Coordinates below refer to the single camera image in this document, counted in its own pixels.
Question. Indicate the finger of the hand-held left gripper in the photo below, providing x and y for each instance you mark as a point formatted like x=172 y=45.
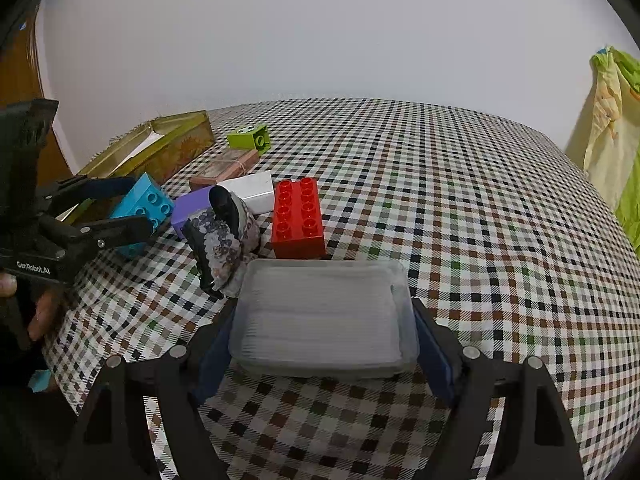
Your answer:
x=120 y=232
x=100 y=186

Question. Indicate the copper case with rubber band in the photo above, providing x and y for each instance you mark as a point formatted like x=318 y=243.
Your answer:
x=220 y=167

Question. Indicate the green gold tin box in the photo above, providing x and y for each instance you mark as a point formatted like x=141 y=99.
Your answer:
x=190 y=140

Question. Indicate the yellow green cloth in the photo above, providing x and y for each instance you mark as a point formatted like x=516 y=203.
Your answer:
x=610 y=135

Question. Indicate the clear plastic box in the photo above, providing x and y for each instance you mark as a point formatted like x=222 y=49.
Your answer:
x=320 y=320

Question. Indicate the person's left hand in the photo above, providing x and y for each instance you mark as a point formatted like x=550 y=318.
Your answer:
x=42 y=317

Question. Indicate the green building block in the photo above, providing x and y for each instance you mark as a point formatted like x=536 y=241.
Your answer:
x=247 y=137

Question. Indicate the wooden door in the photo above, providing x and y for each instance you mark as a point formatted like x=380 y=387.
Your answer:
x=25 y=70

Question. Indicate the checkered tablecloth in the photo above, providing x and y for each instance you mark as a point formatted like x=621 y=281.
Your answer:
x=450 y=210

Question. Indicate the purple block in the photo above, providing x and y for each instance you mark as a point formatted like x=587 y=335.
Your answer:
x=190 y=210

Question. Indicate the cyan building block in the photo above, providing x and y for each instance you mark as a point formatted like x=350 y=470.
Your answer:
x=145 y=197

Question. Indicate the white box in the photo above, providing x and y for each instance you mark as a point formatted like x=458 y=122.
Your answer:
x=255 y=192

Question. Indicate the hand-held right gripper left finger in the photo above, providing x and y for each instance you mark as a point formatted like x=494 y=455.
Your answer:
x=215 y=355

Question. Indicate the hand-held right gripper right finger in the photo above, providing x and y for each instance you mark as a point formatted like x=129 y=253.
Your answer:
x=435 y=355

